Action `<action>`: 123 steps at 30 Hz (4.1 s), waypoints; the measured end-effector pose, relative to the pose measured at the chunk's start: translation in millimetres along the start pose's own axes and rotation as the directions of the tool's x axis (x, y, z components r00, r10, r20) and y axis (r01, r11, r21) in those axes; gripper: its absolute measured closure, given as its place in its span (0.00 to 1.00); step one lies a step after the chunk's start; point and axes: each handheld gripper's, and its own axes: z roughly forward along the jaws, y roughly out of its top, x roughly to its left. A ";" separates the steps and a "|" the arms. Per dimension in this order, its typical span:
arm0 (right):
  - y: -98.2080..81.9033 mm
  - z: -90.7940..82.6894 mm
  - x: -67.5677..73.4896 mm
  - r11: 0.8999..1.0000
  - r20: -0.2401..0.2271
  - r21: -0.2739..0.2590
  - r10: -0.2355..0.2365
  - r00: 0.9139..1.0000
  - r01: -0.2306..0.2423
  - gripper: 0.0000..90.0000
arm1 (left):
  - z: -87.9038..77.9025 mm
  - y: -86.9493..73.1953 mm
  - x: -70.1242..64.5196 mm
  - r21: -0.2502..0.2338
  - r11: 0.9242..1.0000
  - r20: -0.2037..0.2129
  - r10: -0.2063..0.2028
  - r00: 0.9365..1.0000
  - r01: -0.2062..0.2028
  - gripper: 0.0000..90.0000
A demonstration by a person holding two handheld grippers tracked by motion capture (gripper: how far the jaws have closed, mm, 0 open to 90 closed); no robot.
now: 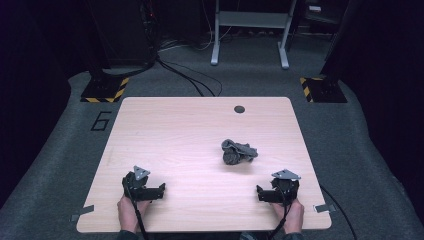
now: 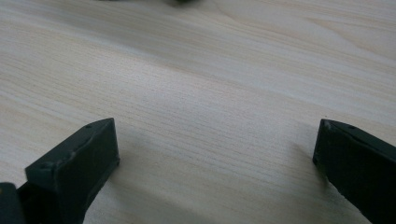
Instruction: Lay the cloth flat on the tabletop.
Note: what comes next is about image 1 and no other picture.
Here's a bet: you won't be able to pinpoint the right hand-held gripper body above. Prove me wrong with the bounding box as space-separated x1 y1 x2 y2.
270 169 302 205

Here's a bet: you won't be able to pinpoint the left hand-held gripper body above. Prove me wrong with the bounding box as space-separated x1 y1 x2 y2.
121 165 158 202

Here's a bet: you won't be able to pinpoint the grey fluffy towel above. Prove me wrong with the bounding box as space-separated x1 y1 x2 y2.
220 138 259 166

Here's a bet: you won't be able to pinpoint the person's right hand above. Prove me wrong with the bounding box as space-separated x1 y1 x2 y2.
271 197 305 235

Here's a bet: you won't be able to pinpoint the person's left hand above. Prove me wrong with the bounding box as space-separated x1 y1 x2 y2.
116 194 152 234

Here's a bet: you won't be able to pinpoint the grey tape strip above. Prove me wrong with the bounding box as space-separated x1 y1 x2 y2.
313 203 337 214
70 204 96 223

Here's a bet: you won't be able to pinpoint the dark equipment rack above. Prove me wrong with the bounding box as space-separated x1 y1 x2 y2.
84 0 159 69

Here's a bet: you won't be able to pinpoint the dark stand column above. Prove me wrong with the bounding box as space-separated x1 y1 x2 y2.
319 0 359 79

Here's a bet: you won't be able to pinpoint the left hand-held gripper black cable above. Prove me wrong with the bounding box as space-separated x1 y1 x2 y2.
123 178 149 240

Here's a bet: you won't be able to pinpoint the hand-held gripper black cable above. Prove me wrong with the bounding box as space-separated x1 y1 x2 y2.
123 178 149 240
266 189 294 240

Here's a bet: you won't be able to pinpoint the right hand-held gripper black cable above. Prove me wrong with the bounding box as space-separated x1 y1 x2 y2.
266 189 294 240

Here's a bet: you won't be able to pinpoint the black floor cable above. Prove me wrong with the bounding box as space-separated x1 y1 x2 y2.
319 184 359 240

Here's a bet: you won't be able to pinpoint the black base plate hazard stripes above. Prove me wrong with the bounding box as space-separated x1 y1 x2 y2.
80 76 131 104
298 76 349 104

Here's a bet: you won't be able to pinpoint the black floor cables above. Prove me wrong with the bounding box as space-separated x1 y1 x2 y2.
155 54 224 98

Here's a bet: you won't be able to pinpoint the white metal desk frame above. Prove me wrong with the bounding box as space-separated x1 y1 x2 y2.
210 0 298 71

